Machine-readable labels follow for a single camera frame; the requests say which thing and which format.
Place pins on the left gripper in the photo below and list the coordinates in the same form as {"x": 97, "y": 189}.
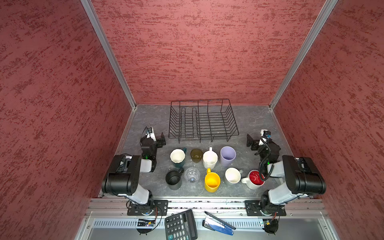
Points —
{"x": 159, "y": 142}

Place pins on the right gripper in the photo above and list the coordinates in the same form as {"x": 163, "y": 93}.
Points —
{"x": 255, "y": 143}

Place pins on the dark green ceramic mug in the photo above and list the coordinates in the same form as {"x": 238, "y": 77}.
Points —
{"x": 177, "y": 157}

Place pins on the black mug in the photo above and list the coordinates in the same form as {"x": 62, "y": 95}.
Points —
{"x": 174, "y": 179}

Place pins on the clear glass cup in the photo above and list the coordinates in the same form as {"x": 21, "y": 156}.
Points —
{"x": 192, "y": 175}

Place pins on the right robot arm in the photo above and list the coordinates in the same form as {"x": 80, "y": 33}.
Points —
{"x": 302, "y": 178}

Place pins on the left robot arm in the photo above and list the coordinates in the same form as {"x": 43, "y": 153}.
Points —
{"x": 122, "y": 177}

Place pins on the lilac plastic cup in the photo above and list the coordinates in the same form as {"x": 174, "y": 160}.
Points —
{"x": 227, "y": 156}

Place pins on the olive green glass cup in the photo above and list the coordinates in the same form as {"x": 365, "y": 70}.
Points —
{"x": 196, "y": 155}

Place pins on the cream white mug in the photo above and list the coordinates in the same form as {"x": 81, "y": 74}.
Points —
{"x": 233, "y": 176}

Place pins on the white mug red inside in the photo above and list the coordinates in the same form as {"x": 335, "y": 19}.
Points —
{"x": 253, "y": 180}

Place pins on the white ceramic mug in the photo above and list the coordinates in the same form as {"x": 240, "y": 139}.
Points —
{"x": 210, "y": 158}

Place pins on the yellow mug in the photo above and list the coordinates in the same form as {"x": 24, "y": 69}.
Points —
{"x": 212, "y": 181}

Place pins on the left circuit board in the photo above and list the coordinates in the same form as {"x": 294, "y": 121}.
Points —
{"x": 143, "y": 223}

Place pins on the circuit board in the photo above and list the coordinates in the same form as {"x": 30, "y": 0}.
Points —
{"x": 271, "y": 225}
{"x": 143, "y": 223}

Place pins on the black calculator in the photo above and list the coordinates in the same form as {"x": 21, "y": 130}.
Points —
{"x": 181, "y": 226}

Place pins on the right circuit board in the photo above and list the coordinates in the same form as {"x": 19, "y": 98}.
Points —
{"x": 271, "y": 225}

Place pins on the blue black stapler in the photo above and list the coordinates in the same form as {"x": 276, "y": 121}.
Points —
{"x": 213, "y": 223}

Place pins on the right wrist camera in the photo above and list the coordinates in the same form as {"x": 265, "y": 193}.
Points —
{"x": 265, "y": 135}

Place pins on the black wire dish rack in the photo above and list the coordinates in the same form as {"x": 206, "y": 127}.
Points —
{"x": 197, "y": 120}

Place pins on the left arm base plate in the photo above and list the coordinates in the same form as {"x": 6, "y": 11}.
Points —
{"x": 152, "y": 208}

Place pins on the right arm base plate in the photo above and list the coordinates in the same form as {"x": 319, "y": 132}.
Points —
{"x": 259, "y": 209}

